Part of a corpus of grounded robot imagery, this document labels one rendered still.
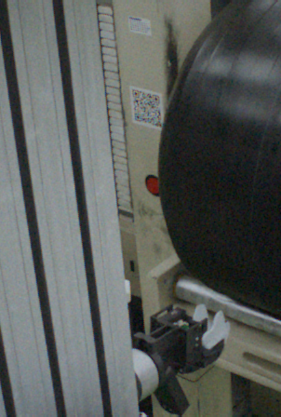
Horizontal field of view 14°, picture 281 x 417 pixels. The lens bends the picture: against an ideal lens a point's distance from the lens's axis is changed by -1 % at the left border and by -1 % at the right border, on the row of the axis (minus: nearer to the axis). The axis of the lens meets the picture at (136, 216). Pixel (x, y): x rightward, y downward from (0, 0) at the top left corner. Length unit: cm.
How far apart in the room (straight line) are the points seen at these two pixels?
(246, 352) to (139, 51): 57
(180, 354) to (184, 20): 61
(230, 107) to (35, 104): 102
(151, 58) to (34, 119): 129
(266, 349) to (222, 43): 56
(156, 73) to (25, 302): 127
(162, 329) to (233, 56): 43
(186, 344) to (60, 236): 93
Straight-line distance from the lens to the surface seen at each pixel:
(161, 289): 211
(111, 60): 211
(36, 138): 75
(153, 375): 166
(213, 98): 177
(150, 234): 222
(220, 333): 180
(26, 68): 73
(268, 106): 172
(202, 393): 240
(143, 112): 209
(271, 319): 202
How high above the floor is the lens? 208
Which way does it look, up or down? 30 degrees down
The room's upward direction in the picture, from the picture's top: 5 degrees counter-clockwise
